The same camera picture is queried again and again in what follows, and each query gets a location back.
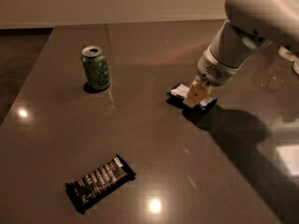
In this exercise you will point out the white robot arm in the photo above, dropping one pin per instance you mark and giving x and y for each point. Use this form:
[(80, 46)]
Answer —
[(250, 26)]

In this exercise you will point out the white round objects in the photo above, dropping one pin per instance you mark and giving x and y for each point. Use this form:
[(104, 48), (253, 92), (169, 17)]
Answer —
[(289, 57)]

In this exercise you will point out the green soda can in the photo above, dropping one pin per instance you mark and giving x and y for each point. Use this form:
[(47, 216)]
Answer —
[(95, 68)]

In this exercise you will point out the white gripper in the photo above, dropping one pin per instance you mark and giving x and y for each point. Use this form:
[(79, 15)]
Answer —
[(214, 69)]

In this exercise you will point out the black chocolate bar wrapper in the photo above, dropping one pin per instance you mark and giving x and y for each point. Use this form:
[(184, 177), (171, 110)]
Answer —
[(96, 185)]

